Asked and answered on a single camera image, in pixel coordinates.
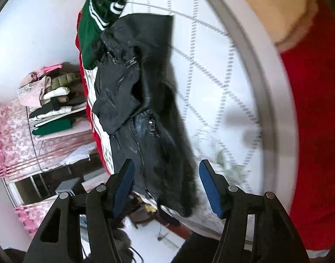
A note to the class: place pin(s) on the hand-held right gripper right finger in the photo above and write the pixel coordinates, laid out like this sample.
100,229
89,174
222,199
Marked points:
211,190

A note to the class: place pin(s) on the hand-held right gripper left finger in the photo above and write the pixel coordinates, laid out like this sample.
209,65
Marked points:
124,187

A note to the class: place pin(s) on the black leather jacket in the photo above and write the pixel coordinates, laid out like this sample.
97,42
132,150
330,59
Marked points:
156,142

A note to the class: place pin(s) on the stack of folded clothes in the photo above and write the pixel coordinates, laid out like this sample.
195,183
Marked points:
55,93

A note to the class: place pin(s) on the red and white garment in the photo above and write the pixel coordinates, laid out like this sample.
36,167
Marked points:
101,139

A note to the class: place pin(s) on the pink floral curtain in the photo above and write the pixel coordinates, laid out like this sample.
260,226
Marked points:
30,213
14,131

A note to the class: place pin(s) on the round grey-rimmed table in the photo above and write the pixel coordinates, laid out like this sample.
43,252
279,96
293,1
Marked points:
277,109

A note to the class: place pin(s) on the white diamond-patterned cloth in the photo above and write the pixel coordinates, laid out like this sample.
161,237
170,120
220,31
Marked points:
211,74

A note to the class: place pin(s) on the green white-striped garment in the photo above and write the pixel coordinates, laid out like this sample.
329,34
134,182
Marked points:
90,33

